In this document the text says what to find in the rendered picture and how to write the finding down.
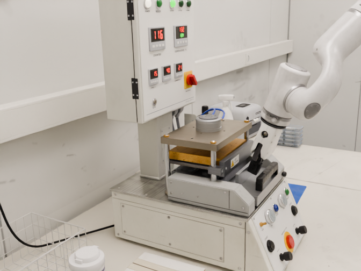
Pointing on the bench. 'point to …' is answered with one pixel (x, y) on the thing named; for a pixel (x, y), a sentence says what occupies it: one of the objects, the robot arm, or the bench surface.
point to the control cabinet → (149, 71)
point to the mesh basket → (47, 244)
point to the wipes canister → (87, 259)
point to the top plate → (207, 132)
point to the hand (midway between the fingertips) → (254, 166)
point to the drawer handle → (272, 169)
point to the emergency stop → (290, 241)
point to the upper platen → (201, 155)
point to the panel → (278, 227)
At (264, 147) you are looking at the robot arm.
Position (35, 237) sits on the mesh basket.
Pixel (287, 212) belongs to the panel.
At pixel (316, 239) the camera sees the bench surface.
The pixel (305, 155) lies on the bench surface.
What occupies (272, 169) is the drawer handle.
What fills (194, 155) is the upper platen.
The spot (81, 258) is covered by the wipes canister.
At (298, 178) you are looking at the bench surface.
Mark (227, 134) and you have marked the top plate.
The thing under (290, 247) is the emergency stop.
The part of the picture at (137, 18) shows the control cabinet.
